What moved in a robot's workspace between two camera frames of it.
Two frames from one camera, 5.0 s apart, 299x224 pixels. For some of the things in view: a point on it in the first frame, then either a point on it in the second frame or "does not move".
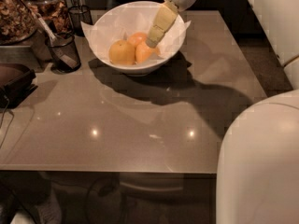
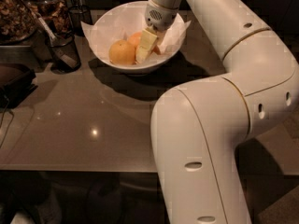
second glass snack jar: x=49 y=3 does not move
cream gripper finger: x=165 y=16 -> x=146 y=45
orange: x=137 y=37 does not move
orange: x=121 y=52 does not move
